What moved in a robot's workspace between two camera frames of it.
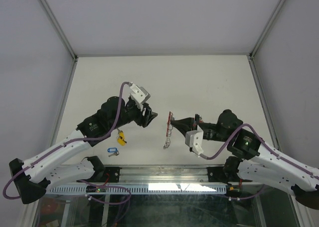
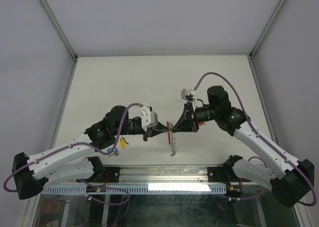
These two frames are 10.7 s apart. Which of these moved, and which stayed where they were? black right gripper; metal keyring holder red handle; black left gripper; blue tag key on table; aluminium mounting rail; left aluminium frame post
Moved: metal keyring holder red handle; black left gripper; black right gripper
Stayed: blue tag key on table; left aluminium frame post; aluminium mounting rail
